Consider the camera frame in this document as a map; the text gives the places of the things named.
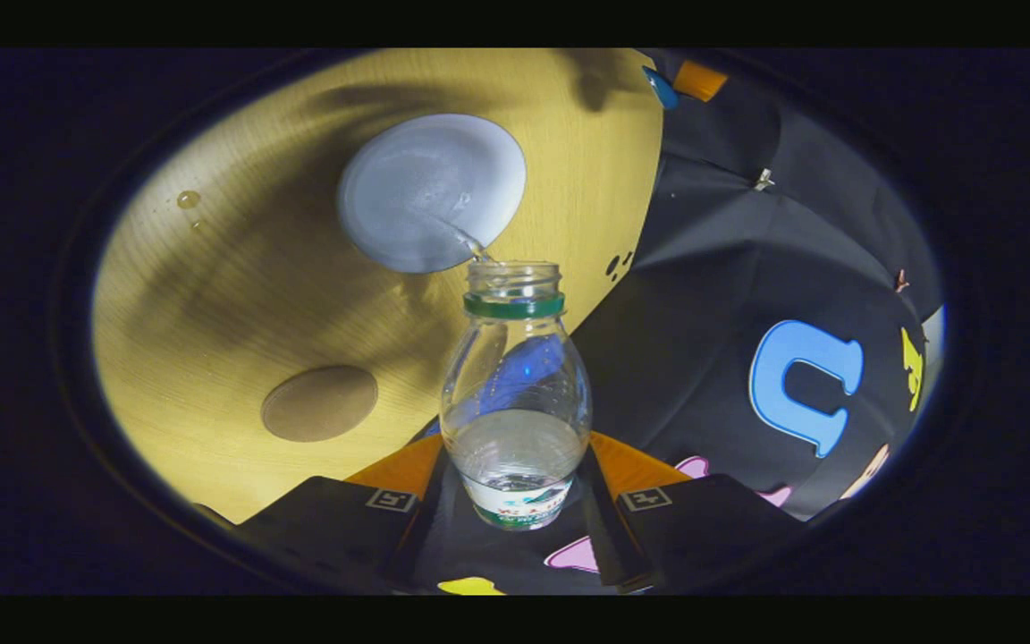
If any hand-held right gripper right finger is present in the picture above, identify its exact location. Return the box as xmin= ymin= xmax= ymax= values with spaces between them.
xmin=579 ymin=432 xmax=805 ymax=594

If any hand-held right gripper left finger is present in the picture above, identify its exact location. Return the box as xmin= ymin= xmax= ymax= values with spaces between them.
xmin=233 ymin=436 xmax=445 ymax=593

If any dark blue teacup lid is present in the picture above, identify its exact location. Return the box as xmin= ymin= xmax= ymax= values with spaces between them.
xmin=642 ymin=66 xmax=680 ymax=111

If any round brown coaster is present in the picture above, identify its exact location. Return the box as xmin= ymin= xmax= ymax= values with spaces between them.
xmin=261 ymin=364 xmax=380 ymax=444

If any clear plastic water bottle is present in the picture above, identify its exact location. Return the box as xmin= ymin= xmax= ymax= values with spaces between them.
xmin=439 ymin=260 xmax=593 ymax=532

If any white teacup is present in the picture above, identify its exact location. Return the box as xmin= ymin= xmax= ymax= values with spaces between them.
xmin=337 ymin=113 xmax=528 ymax=275

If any black backdrop cloth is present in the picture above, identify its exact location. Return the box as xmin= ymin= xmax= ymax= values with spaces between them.
xmin=408 ymin=49 xmax=945 ymax=596

